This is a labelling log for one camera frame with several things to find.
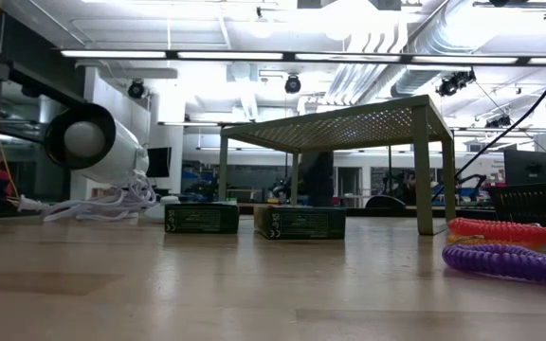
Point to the long ceiling light bar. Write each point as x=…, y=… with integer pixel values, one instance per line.
x=230, y=55

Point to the silver ceiling duct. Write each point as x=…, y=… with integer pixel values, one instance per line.
x=424, y=47

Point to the black ceiling spotlight cluster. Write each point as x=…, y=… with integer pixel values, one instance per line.
x=498, y=122
x=455, y=81

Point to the black table frame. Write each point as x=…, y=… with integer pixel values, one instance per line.
x=377, y=212

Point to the large black monitor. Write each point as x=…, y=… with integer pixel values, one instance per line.
x=529, y=166

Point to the green yellow crayon box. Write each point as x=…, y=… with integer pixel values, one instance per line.
x=202, y=217
x=301, y=223

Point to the black plastic basket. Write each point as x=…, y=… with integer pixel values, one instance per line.
x=533, y=203

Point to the small black monitor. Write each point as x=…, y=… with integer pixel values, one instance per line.
x=159, y=162

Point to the green perforated metal shelf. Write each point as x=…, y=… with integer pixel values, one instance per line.
x=349, y=128

